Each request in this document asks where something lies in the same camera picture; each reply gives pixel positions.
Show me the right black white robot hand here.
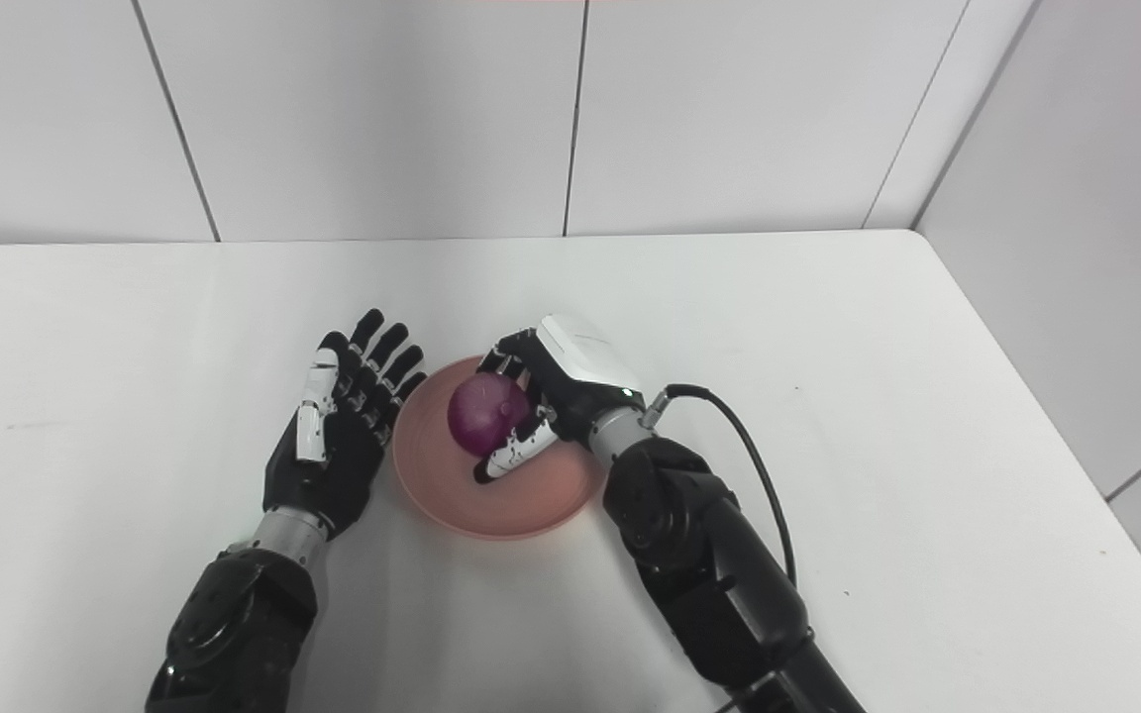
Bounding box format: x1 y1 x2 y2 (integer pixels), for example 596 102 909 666
472 314 647 485

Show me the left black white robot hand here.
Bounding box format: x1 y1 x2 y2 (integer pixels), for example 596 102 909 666
263 309 428 542

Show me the purple red onion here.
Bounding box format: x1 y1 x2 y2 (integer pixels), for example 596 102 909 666
447 372 531 458

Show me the pink round plate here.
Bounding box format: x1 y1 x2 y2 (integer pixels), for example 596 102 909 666
391 355 608 541

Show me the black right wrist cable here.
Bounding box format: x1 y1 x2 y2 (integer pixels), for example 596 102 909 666
642 384 799 587

